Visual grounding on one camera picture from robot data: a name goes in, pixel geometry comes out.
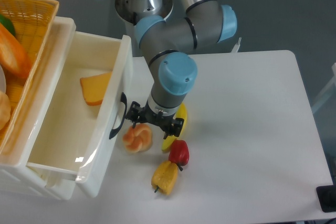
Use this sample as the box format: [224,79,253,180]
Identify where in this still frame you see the yellow toy banana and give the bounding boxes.
[161,103,188,153]

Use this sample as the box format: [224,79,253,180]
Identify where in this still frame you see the red toy bell pepper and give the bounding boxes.
[169,140,190,171]

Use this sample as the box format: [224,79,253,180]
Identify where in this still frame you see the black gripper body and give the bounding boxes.
[141,106,174,131]

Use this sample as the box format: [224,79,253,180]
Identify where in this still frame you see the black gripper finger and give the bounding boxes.
[125,101,145,129]
[163,118,184,140]

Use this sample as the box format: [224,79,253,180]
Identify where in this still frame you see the green toy vegetable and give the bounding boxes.
[0,14,16,37]

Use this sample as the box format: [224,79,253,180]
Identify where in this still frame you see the white plastic drawer cabinet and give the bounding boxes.
[1,17,76,199]

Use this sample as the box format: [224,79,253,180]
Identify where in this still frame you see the toy bread roll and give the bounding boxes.
[122,123,152,153]

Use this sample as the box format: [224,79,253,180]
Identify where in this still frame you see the yellow woven plastic basket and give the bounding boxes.
[1,0,59,149]

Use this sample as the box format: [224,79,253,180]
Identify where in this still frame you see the orange cheese wedge toy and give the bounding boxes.
[80,71,112,106]

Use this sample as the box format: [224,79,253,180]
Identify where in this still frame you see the yellow toy bell pepper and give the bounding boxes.
[151,161,179,195]

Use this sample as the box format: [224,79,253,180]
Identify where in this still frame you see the orange toy baguette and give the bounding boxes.
[1,24,32,79]

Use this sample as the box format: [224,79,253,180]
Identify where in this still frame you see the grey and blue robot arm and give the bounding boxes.
[115,0,237,136]

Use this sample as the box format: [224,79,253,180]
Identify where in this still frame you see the black device at table edge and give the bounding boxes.
[316,185,335,212]

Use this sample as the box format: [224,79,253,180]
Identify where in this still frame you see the white plastic drawer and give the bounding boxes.
[27,32,133,200]

